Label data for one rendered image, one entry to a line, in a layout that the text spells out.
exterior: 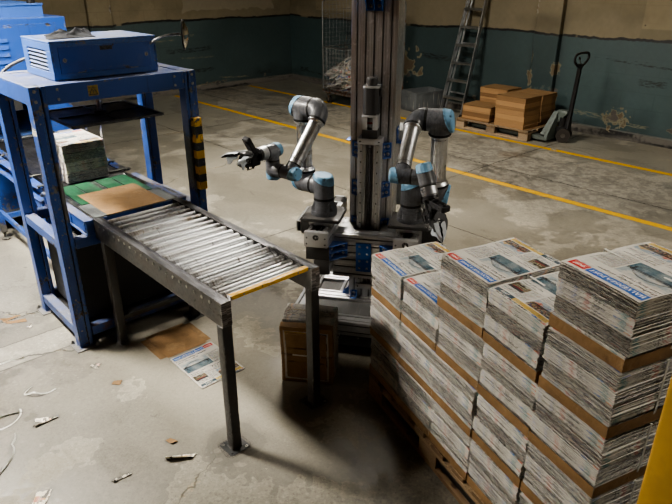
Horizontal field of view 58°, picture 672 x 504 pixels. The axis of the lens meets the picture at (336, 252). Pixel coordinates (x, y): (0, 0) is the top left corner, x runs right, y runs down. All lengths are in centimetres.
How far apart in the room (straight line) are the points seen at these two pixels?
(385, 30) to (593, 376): 211
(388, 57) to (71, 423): 249
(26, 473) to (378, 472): 160
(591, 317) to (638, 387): 24
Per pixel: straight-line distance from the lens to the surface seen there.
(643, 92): 923
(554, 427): 216
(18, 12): 599
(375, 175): 342
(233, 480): 295
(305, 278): 293
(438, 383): 270
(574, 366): 199
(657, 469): 163
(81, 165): 445
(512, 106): 888
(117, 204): 392
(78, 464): 321
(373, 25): 337
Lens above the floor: 206
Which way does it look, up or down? 24 degrees down
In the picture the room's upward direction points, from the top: straight up
